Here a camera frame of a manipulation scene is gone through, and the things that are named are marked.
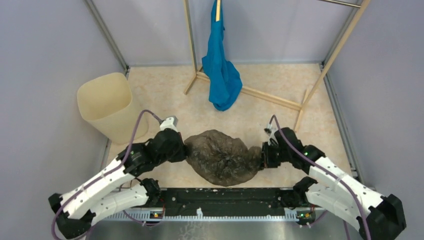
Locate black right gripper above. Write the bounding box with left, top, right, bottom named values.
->
left=254, top=140, right=292, bottom=168

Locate dark translucent trash bag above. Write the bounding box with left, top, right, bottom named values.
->
left=184, top=129, right=262, bottom=187

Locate beige plastic trash bin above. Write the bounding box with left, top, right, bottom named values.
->
left=76, top=72, right=144, bottom=145

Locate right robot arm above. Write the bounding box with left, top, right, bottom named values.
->
left=261, top=125, right=407, bottom=240

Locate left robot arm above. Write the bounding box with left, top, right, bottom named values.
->
left=48, top=128, right=186, bottom=240

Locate blue hanging cloth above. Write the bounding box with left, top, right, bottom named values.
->
left=201, top=0, right=243, bottom=112

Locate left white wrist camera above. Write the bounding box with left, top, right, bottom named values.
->
left=159, top=115, right=178, bottom=132

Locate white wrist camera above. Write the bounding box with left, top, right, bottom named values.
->
left=264, top=123, right=279, bottom=146
left=159, top=115, right=178, bottom=132

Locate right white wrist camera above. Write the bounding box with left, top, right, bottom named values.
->
left=264, top=123, right=279, bottom=146

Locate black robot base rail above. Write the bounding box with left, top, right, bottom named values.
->
left=129, top=187, right=329, bottom=226

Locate aluminium enclosure post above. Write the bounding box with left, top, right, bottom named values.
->
left=83, top=0, right=130, bottom=78

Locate wooden clothes rack frame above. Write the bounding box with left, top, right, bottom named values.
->
left=183, top=0, right=371, bottom=131

